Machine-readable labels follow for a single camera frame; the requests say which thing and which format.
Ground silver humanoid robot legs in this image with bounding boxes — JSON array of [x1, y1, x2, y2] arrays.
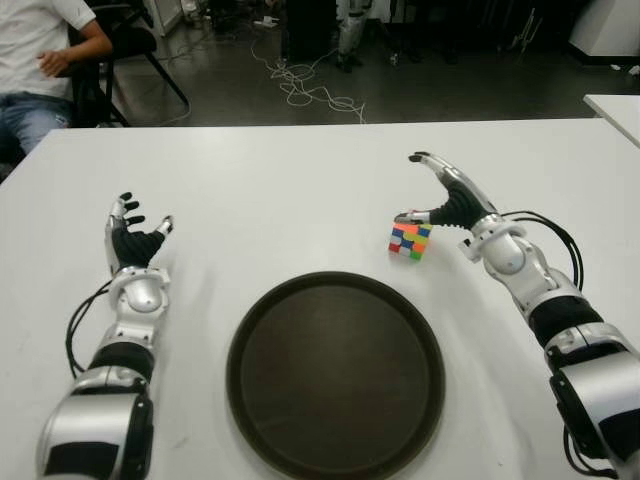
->
[[335, 0, 374, 74]]

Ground white cabinet black base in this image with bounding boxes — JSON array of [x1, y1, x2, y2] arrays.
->
[[569, 0, 640, 66]]

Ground seated person white shirt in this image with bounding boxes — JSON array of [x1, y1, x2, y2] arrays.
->
[[0, 0, 114, 156]]

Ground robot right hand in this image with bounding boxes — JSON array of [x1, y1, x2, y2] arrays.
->
[[393, 151, 501, 234]]

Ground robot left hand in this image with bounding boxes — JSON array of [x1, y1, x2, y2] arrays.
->
[[103, 191, 175, 274]]

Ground grey metal stand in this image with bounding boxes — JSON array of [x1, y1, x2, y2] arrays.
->
[[509, 4, 544, 51]]

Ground white side table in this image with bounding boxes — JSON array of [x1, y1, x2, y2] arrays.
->
[[583, 93, 640, 139]]

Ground white panel board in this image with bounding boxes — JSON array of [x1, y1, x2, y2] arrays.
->
[[149, 0, 184, 37]]

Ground dark brown round plate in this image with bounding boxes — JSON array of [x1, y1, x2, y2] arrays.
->
[[225, 270, 446, 480]]

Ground tangled white floor cable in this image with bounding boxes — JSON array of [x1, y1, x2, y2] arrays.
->
[[249, 37, 367, 124]]

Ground multicoloured Rubik's cube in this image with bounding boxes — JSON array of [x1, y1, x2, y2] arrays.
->
[[387, 223, 434, 262]]

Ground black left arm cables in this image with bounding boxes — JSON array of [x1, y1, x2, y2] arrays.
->
[[66, 279, 119, 379]]

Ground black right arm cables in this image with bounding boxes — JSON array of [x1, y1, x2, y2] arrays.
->
[[499, 210, 585, 291]]

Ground black office chair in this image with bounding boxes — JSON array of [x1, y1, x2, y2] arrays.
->
[[67, 0, 191, 129]]

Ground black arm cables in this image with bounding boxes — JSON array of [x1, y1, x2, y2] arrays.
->
[[66, 279, 119, 379], [499, 210, 585, 291]]

